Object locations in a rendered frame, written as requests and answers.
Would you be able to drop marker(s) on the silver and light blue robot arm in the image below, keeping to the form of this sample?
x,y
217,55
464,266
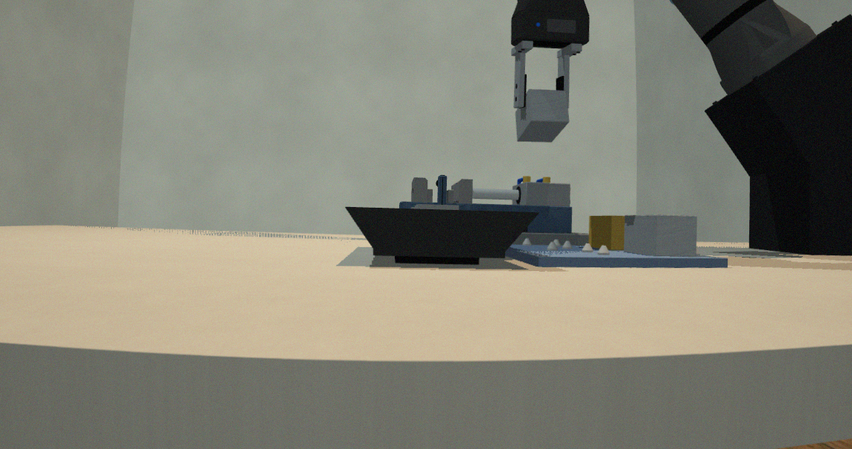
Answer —
x,y
746,38

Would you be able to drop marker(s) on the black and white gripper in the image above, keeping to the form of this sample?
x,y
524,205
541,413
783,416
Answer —
x,y
547,24

